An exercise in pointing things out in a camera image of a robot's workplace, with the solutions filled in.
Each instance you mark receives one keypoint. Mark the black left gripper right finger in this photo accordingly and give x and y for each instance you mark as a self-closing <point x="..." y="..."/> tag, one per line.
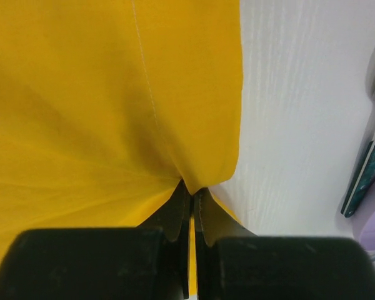
<point x="234" y="263"/>

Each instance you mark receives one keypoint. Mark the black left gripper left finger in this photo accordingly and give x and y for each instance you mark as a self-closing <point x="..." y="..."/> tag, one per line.
<point x="149" y="261"/>

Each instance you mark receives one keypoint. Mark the yellow cartoon print placemat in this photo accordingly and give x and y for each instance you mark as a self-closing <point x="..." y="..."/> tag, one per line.
<point x="106" y="106"/>

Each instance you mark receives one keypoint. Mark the green handled spoon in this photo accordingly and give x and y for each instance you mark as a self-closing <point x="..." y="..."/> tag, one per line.
<point x="361" y="180"/>

